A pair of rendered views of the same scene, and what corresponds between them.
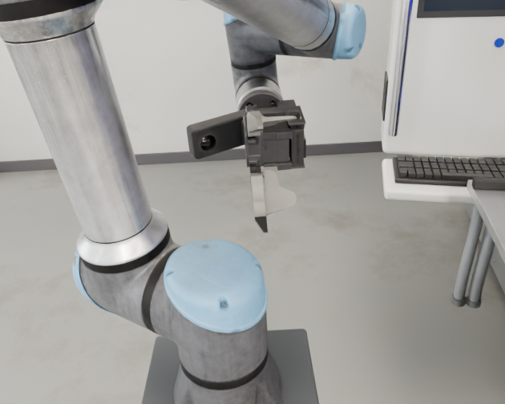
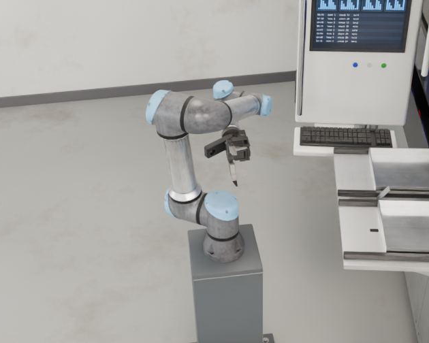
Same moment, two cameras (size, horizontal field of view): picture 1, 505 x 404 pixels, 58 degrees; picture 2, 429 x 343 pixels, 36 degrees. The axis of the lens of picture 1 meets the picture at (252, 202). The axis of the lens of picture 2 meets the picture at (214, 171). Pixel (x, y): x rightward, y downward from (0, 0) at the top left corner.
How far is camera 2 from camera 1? 1.76 m
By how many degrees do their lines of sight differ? 8
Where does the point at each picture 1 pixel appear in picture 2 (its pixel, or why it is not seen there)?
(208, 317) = (221, 216)
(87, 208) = (180, 182)
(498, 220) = (339, 171)
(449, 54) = (329, 70)
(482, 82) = (348, 84)
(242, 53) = not seen: hidden behind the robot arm
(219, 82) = (159, 20)
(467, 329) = not seen: hidden behind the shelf
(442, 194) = (324, 152)
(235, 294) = (229, 208)
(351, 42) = (266, 112)
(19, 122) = not seen: outside the picture
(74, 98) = (183, 153)
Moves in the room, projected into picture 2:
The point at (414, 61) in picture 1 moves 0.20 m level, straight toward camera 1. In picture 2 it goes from (309, 73) to (304, 94)
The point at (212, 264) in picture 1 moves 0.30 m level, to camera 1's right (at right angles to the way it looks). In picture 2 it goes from (220, 199) to (306, 190)
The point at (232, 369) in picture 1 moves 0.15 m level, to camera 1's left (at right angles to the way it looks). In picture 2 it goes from (228, 233) to (185, 238)
